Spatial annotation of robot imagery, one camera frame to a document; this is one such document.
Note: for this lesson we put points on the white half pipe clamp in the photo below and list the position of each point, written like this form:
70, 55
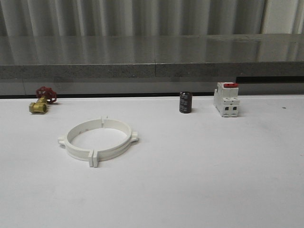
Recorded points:
74, 141
115, 138

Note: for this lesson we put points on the black cylindrical capacitor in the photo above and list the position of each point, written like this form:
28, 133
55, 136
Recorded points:
185, 105

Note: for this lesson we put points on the white red circuit breaker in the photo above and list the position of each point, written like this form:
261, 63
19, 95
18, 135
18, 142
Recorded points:
226, 99

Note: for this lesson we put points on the brass valve red handwheel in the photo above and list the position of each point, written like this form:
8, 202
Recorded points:
45, 96

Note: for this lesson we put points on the grey stone countertop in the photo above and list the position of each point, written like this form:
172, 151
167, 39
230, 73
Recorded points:
130, 66

